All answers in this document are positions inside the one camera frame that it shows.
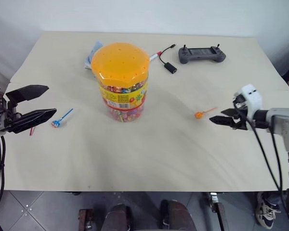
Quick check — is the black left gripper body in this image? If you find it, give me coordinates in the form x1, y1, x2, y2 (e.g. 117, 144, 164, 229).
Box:
0, 87, 18, 132

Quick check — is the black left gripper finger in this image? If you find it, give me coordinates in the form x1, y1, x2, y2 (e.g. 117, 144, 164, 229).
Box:
5, 84, 50, 108
8, 108, 57, 134

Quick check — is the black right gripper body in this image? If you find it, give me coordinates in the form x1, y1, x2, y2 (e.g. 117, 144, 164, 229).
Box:
231, 93, 250, 131

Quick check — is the clear plastic lollipop jar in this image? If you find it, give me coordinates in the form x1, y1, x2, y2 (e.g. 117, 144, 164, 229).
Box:
95, 74, 149, 123

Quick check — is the orange plastic jar lid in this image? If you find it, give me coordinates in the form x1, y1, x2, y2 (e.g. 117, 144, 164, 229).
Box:
90, 42, 151, 89

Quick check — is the orange lollipop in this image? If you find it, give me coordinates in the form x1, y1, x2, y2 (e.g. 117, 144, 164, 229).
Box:
194, 107, 218, 119

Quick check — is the blue stick lollipop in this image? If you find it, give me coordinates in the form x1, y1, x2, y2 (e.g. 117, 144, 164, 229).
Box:
51, 108, 74, 128

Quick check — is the grey handheld remote controller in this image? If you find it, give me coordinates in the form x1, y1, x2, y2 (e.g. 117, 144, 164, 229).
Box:
178, 43, 227, 64

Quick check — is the blue cloth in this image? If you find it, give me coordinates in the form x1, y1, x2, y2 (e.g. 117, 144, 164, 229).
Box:
83, 40, 105, 71

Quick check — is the beige table cover sheet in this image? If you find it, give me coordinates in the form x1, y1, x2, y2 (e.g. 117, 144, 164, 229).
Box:
0, 30, 289, 193

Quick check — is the red and white marker pen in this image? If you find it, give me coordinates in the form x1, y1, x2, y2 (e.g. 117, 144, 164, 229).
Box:
149, 51, 163, 61

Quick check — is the white and black sneaker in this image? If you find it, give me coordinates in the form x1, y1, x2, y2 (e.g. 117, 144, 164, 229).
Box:
255, 192, 282, 230

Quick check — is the dark rounded shape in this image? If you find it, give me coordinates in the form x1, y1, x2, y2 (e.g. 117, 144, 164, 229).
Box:
103, 203, 131, 231
159, 199, 197, 231

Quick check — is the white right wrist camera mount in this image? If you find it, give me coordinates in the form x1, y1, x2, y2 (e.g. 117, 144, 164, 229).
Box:
235, 84, 263, 121

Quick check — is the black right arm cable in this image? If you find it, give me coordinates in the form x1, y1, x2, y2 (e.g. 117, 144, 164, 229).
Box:
245, 117, 289, 207

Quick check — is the black adapter cable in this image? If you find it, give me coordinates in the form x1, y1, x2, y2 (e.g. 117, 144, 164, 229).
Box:
156, 43, 179, 74

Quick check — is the rusty metal bracket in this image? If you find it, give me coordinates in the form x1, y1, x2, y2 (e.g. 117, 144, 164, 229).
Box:
78, 208, 95, 231
205, 192, 226, 231

